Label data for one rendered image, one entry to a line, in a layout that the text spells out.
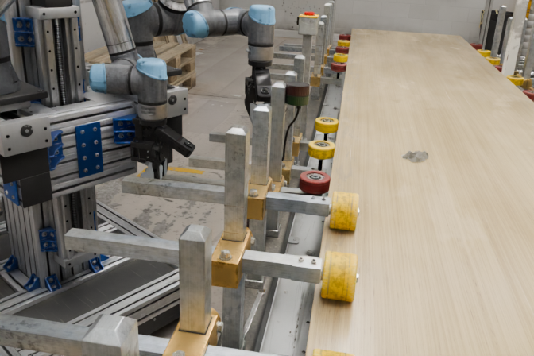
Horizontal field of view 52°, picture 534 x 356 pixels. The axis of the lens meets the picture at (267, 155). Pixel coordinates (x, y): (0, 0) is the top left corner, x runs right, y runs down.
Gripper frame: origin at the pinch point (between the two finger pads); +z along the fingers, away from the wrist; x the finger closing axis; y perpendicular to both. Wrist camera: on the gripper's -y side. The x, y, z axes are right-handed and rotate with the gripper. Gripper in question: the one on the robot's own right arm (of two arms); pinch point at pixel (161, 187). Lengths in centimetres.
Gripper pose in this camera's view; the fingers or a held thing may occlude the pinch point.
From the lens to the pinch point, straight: 153.2
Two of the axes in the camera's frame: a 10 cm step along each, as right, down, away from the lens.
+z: -0.6, 9.3, 3.6
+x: -1.6, 3.5, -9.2
